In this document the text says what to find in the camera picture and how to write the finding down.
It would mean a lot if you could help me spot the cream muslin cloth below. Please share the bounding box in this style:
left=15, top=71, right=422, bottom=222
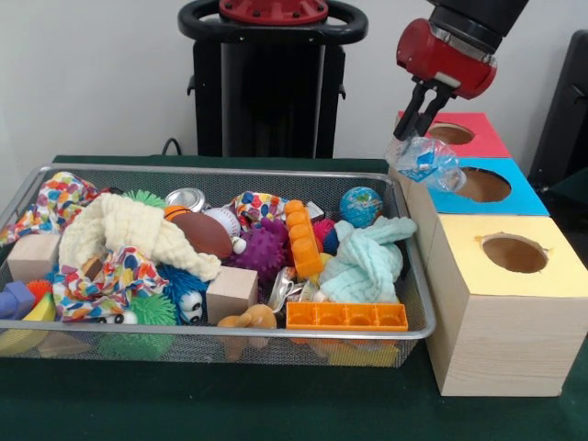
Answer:
left=58, top=192, right=221, bottom=282

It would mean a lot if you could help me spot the purple spiky ball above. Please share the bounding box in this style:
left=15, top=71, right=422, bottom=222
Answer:
left=227, top=218, right=291, bottom=290

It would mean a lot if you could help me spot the mint green cloth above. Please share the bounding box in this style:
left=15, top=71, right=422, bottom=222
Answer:
left=319, top=216, right=418, bottom=304

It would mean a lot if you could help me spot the green spiky ball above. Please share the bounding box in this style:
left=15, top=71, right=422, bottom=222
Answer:
left=119, top=188, right=166, bottom=211

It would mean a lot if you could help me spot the clear plastic bottle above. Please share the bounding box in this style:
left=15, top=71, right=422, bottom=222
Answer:
left=384, top=135, right=466, bottom=194

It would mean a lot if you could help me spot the brown toy football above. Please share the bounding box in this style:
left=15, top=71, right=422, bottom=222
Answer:
left=170, top=211, right=234, bottom=261

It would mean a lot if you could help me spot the wide orange toy brick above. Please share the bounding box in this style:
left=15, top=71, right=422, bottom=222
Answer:
left=285, top=300, right=409, bottom=333

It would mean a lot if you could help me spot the black chair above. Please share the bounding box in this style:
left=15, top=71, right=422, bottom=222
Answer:
left=527, top=29, right=588, bottom=185

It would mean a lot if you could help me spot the shallow metal mesh bin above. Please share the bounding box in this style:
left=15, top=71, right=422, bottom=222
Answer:
left=0, top=163, right=436, bottom=368

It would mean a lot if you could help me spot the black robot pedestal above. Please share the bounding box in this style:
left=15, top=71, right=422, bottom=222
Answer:
left=177, top=0, right=368, bottom=160

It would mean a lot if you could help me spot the colourful spotted cloth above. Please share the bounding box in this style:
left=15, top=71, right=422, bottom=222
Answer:
left=0, top=171, right=111, bottom=244
left=52, top=245, right=169, bottom=322

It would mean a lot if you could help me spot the wooden box with three holes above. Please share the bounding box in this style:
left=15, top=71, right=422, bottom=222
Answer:
left=388, top=109, right=588, bottom=397

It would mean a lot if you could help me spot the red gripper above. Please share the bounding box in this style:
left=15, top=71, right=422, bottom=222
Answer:
left=393, top=17, right=499, bottom=140

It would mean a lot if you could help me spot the long orange toy brick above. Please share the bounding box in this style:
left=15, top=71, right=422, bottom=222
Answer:
left=283, top=200, right=324, bottom=278

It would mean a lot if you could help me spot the blue globe ball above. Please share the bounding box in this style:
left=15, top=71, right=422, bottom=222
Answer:
left=339, top=186, right=385, bottom=230

